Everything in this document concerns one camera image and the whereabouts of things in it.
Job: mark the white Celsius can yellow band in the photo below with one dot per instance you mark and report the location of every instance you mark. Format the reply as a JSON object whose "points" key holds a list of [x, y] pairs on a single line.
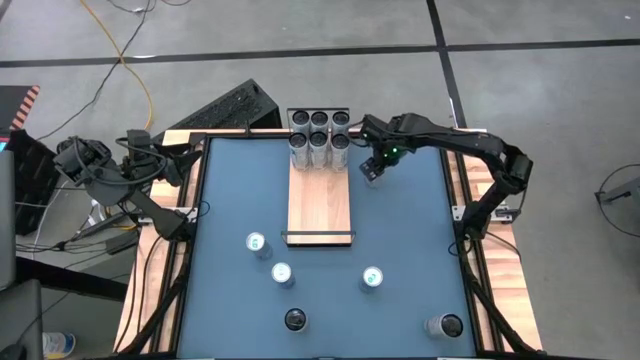
{"points": [[295, 319]]}

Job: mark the white metal bracket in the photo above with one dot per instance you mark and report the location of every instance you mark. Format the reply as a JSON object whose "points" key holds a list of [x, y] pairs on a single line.
{"points": [[190, 214], [459, 213]]}

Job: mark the blue table mat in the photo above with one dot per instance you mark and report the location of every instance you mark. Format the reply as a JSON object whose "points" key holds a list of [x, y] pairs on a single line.
{"points": [[400, 240]]}

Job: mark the dark grey power brick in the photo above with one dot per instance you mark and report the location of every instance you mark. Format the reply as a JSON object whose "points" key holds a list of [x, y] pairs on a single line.
{"points": [[120, 243]]}

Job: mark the black computer tower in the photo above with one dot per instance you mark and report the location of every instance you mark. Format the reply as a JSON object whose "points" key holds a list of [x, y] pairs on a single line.
{"points": [[225, 110]]}

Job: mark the black fabric case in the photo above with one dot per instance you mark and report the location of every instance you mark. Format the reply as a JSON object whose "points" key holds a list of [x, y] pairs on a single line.
{"points": [[30, 200]]}

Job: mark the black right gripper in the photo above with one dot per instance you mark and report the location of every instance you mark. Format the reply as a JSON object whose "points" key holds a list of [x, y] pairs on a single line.
{"points": [[372, 170]]}

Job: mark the white Celsius Arctic can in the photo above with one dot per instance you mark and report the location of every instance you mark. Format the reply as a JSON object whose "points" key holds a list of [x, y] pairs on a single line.
{"points": [[300, 118]]}

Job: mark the white Celsius can red band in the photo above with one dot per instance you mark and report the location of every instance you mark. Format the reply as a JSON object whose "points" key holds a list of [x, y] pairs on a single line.
{"points": [[298, 140]]}

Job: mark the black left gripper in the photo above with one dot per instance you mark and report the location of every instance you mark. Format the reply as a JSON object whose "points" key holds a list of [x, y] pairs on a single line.
{"points": [[150, 165]]}

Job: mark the black floor bar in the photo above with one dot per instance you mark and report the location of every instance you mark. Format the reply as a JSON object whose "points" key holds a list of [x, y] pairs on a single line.
{"points": [[75, 286]]}

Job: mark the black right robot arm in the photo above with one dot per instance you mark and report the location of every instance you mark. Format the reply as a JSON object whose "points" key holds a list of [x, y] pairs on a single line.
{"points": [[450, 137]]}

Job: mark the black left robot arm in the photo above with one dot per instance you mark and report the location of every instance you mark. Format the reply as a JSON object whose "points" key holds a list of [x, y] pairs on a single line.
{"points": [[150, 212]]}

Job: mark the wooden shelf black metal frame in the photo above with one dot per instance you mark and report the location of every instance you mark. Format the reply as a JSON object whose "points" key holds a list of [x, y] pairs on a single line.
{"points": [[320, 210]]}

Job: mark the black panel orange striped edge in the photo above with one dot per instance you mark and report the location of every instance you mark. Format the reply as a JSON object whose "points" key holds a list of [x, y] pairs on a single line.
{"points": [[26, 107]]}

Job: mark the blue silver Red Bull can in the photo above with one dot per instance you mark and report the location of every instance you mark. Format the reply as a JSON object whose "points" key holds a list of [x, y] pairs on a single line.
{"points": [[281, 272], [255, 242], [372, 276]]}

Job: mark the plastic bottle yellow label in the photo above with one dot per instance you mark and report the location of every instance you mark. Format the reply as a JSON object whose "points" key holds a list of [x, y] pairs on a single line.
{"points": [[57, 345]]}

